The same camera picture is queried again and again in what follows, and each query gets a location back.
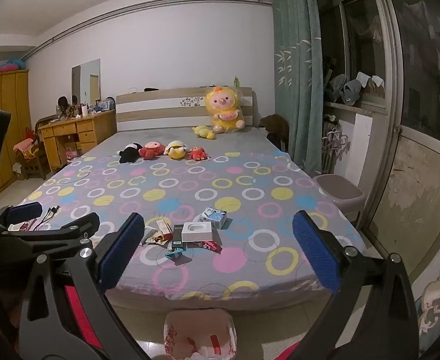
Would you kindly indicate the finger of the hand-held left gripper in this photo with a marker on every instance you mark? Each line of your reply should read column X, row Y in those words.
column 24, row 210
column 69, row 227

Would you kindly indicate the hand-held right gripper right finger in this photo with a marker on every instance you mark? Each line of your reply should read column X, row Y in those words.
column 315, row 251

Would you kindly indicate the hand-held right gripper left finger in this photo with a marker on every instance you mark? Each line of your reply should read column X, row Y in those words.
column 120, row 251

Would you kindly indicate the white orange-print snack packet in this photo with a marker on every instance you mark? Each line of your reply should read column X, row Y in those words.
column 149, row 235

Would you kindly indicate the beige long packet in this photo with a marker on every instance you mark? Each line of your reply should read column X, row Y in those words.
column 163, row 228

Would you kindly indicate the small blue packet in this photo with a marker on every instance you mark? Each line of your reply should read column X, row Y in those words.
column 175, row 253

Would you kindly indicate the dark green long box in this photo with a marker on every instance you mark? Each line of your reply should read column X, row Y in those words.
column 177, row 237

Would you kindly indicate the red candy wrapper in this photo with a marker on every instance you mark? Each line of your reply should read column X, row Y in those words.
column 210, row 246

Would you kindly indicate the blue and white box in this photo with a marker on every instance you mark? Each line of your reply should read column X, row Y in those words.
column 214, row 218

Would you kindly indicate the white red-print trash bag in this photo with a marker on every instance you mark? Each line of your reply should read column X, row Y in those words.
column 201, row 326

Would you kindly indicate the yellow wooden wardrobe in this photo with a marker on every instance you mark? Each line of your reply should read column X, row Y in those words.
column 6, row 112

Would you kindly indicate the chair with clothes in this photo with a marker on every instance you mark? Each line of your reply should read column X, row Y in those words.
column 30, row 153

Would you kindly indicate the grey round stool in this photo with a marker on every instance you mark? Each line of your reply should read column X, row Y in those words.
column 340, row 195

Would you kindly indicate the pink and blue bag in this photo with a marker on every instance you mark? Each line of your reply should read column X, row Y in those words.
column 11, row 65

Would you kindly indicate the black and white panda plush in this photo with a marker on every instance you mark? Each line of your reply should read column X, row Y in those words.
column 129, row 153

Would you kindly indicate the wooden desk with drawers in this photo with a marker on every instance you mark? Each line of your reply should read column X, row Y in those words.
column 92, row 127

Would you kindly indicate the red round plush toy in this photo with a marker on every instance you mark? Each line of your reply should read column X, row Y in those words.
column 151, row 150

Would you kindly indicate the clothes hangers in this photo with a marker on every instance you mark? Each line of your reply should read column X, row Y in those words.
column 334, row 138

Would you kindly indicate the yellow and white plush toy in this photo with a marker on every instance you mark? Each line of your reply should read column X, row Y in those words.
column 175, row 149

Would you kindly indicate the small red plush toy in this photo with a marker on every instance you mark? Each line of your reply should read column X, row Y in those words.
column 198, row 153

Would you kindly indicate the brown fuzzy cloth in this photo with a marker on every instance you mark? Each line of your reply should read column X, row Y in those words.
column 276, row 123

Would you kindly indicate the yellow duck plush toy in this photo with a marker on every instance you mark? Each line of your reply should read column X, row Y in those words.
column 204, row 132

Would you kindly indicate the wooden bed headboard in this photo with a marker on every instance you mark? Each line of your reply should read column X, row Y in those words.
column 159, row 110

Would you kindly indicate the grey slipper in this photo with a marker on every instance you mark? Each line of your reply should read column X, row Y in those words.
column 350, row 90
column 335, row 86

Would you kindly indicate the large yellow pig plush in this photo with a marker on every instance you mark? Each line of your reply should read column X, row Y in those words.
column 223, row 110

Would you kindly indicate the green bottle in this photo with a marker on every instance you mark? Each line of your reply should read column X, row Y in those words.
column 236, row 81

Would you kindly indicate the green leaf-print curtain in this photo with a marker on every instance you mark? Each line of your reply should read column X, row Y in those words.
column 295, row 63

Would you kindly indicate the wall mirror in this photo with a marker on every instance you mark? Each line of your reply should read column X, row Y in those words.
column 86, row 78

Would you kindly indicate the wall pipe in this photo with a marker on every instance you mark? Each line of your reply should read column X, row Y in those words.
column 148, row 3

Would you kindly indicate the window frame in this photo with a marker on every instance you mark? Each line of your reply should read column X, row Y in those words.
column 387, row 45

